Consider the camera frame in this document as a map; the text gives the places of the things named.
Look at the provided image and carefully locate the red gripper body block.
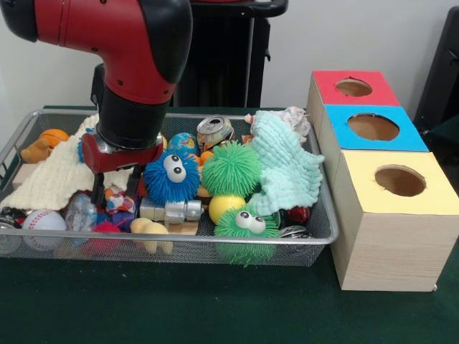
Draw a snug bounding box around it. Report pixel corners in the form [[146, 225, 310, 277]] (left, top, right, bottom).
[[80, 133, 164, 176]]

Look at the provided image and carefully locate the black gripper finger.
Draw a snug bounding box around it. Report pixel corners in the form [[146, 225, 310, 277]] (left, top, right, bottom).
[[90, 171, 107, 206], [126, 166, 143, 197]]

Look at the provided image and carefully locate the colourful patterned cloth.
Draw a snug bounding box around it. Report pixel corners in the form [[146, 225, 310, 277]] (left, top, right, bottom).
[[104, 184, 139, 215]]

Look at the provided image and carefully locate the cream knitted cloth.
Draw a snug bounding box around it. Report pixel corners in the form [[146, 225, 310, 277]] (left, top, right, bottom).
[[0, 114, 134, 211]]

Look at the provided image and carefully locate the shallow grey mesh bin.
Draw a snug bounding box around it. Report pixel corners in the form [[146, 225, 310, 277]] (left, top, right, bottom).
[[0, 109, 340, 268]]

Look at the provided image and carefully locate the wooden box with three holes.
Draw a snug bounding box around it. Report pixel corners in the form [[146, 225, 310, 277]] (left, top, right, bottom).
[[306, 70, 459, 292]]

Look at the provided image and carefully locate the blue spiky googly-eyed ball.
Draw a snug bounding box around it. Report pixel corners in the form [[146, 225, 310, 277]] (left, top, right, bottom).
[[143, 149, 201, 206]]

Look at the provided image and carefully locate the globe print ball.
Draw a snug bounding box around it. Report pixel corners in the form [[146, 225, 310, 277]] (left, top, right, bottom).
[[167, 132, 199, 158]]

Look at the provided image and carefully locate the white baseball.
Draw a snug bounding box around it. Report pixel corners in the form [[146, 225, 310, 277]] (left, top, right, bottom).
[[22, 209, 67, 251]]

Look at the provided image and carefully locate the orange mini basketball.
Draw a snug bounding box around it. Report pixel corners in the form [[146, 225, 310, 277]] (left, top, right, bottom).
[[39, 128, 70, 148]]

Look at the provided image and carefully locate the yellow ball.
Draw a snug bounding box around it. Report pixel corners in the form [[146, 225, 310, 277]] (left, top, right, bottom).
[[209, 194, 248, 223]]

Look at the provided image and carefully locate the crushed silver can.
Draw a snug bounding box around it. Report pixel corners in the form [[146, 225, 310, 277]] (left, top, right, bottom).
[[196, 114, 236, 151]]

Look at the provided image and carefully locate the green spiky googly-eyed ball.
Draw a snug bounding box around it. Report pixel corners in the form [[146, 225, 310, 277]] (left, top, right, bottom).
[[214, 204, 280, 266]]

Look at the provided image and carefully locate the dark green table cloth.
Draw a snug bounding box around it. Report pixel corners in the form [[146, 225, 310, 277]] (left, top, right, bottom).
[[426, 118, 459, 173], [0, 105, 459, 344]]

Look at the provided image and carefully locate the mint knitted cloth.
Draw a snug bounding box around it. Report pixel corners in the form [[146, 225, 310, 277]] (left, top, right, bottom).
[[247, 109, 326, 217]]

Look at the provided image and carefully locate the black upright panel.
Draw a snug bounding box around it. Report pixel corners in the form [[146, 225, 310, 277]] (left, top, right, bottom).
[[414, 6, 459, 126]]

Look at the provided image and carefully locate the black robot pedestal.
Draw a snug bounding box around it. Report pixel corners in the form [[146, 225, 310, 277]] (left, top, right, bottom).
[[174, 0, 290, 108]]

